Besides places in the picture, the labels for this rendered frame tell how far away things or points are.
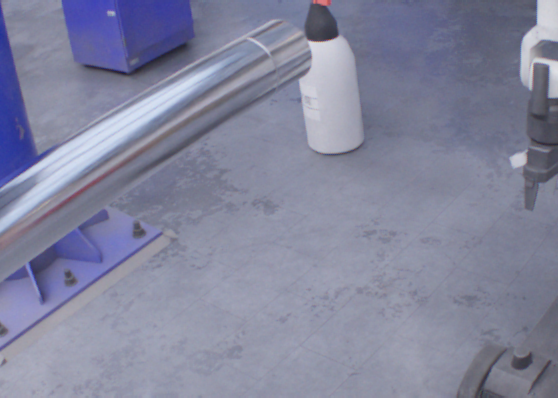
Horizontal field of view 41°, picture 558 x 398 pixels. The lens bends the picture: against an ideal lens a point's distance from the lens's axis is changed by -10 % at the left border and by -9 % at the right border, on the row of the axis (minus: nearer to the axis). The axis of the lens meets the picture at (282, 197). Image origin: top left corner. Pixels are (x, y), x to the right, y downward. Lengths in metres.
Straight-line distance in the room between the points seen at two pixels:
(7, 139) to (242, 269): 0.82
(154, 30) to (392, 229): 1.93
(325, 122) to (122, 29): 1.38
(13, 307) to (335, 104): 1.30
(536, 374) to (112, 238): 1.51
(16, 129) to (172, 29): 1.82
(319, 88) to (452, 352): 1.15
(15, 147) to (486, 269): 1.43
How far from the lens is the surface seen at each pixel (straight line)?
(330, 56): 2.75
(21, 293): 2.52
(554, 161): 1.55
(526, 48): 1.49
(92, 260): 2.53
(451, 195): 2.62
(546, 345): 1.80
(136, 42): 3.92
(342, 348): 2.08
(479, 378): 1.71
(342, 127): 2.85
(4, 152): 2.38
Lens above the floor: 1.41
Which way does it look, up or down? 31 degrees down
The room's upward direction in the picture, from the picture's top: 9 degrees counter-clockwise
